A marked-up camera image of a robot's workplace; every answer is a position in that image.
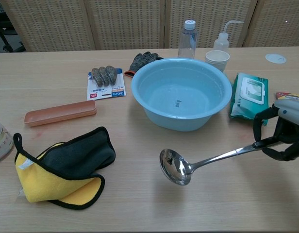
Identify round white plastic lid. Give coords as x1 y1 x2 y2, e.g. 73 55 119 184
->
265 53 287 65

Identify black tripod stand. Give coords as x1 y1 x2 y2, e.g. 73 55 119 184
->
0 6 24 53

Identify stainless steel ladle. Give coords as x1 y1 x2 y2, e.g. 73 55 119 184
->
159 140 285 186

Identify white paper cup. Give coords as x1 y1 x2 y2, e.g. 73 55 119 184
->
205 50 231 73

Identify yellow and grey microfiber cloth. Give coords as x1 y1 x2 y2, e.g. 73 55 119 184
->
13 126 116 211

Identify grey work glove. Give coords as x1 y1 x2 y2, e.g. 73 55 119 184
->
124 51 165 78

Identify yellow blister tool pack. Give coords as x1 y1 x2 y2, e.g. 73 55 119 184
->
276 92 299 100

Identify clear lidded printed jar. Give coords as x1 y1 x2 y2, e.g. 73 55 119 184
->
0 117 14 165

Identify clear plastic bottle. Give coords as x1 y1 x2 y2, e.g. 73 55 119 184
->
178 20 198 60

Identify tape rolls blister pack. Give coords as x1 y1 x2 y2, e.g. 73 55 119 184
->
86 65 127 101

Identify woven rattan folding screen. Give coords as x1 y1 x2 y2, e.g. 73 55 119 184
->
0 0 299 53

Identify white squeeze wash bottle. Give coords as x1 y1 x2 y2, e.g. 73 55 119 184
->
213 20 245 52

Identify orange plastic cutlery case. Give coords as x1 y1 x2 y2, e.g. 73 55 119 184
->
24 100 97 128

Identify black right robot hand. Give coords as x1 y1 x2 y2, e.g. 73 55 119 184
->
252 97 299 162

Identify green wet wipes pack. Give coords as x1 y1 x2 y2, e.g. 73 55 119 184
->
230 72 271 126

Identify light blue plastic basin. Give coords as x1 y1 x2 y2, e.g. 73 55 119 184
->
131 57 233 133

